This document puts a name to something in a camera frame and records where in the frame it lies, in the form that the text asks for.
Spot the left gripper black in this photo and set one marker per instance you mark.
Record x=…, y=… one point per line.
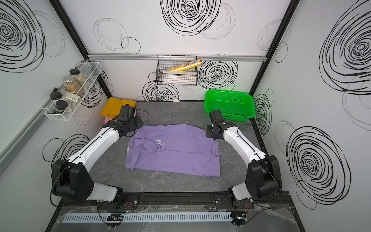
x=140, y=124

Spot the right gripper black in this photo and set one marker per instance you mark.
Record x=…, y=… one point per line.
x=208, y=131

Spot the green plastic basket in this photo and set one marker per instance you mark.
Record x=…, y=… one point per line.
x=233, y=105

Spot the purple t-shirt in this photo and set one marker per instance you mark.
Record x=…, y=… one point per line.
x=183, y=149

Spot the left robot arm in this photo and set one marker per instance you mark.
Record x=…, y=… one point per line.
x=71, y=179

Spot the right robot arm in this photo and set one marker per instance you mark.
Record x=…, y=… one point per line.
x=263, y=176

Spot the folded yellow t-shirt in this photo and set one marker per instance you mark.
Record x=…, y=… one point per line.
x=113, y=106

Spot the folded pink t-shirt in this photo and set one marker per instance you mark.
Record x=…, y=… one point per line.
x=106, y=119

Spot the spice jar black lid far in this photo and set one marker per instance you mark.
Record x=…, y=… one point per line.
x=78, y=76

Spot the spice jar black lid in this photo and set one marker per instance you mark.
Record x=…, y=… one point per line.
x=60, y=107
x=78, y=76
x=56, y=96

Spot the spice jar tan contents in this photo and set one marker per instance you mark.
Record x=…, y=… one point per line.
x=71, y=85

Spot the spice jar black lid near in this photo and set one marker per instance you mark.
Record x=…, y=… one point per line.
x=60, y=107

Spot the yellow foil roll box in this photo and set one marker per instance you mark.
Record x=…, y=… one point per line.
x=187, y=66

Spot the spice jar black lid middle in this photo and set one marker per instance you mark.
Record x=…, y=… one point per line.
x=56, y=96

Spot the grey box in wire basket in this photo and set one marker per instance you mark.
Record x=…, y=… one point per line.
x=178, y=78

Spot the black wire wall basket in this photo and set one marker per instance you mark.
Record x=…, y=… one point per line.
x=165, y=62

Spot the white wire spice shelf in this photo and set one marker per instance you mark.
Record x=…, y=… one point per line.
x=82, y=105

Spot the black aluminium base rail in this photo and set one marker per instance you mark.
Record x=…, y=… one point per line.
x=209, y=200

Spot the white slotted cable duct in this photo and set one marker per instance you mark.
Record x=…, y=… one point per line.
x=147, y=217

